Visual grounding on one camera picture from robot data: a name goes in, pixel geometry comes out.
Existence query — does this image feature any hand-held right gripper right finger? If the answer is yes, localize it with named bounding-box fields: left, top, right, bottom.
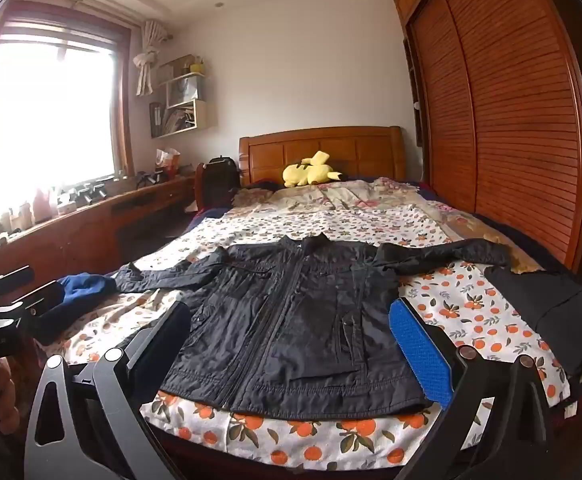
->
left=389, top=297, right=556, bottom=480

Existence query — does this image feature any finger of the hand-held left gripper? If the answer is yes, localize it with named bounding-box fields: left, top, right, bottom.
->
left=11, top=280, right=64, bottom=319
left=0, top=265, right=36, bottom=307

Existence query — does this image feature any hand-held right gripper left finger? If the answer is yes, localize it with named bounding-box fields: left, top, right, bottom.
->
left=23, top=300, right=192, bottom=480

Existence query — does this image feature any black jacket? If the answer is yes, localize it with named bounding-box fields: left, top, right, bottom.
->
left=112, top=234, right=512, bottom=413

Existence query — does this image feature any dark clothes pile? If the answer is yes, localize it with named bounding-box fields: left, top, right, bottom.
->
left=483, top=265, right=582, bottom=376

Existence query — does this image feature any blue cloth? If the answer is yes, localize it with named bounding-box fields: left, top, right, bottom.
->
left=33, top=272, right=118, bottom=346

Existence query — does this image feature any bed with orange-print sheet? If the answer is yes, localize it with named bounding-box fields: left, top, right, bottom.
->
left=46, top=205, right=572, bottom=471

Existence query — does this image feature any wooden desk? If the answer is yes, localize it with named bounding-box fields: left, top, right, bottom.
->
left=0, top=172, right=196, bottom=291

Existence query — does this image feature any row of small bottles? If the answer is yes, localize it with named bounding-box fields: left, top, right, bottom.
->
left=0, top=185, right=82, bottom=241

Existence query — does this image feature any tan patterned blanket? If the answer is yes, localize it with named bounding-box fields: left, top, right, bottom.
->
left=451, top=205, right=544, bottom=275

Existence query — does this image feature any floral quilt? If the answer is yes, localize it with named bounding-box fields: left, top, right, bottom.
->
left=231, top=176, right=476, bottom=241

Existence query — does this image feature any black backpack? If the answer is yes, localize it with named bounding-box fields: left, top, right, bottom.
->
left=195, top=156, right=240, bottom=211

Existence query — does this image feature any wooden framed window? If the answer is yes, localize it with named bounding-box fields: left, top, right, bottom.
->
left=0, top=0, right=134, bottom=191

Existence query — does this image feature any orange white paper bag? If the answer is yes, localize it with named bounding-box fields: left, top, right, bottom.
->
left=155, top=147, right=182, bottom=176

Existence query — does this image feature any wooden bed headboard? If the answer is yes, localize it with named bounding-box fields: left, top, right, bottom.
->
left=238, top=126, right=404, bottom=188

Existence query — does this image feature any yellow plush toy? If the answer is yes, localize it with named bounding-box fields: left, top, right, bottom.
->
left=282, top=151, right=342, bottom=188

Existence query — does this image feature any wooden slatted wardrobe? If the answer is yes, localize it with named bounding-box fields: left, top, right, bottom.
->
left=393, top=0, right=582, bottom=273

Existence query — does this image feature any tied beige curtain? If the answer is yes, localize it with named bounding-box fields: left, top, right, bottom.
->
left=133, top=19, right=172, bottom=97

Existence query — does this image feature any white wall shelf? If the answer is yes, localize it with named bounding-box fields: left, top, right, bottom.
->
left=149, top=54, right=219, bottom=140

